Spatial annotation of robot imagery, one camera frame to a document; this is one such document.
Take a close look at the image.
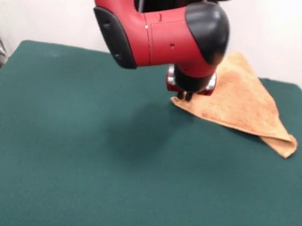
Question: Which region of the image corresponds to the orange terry towel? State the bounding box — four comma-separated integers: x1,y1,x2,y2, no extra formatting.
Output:
164,41,302,160

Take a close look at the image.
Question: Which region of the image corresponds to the dark green table cloth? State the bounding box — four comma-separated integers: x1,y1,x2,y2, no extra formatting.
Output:
0,34,302,226

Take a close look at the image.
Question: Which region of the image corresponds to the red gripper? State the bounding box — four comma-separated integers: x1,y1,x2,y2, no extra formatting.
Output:
162,65,218,106

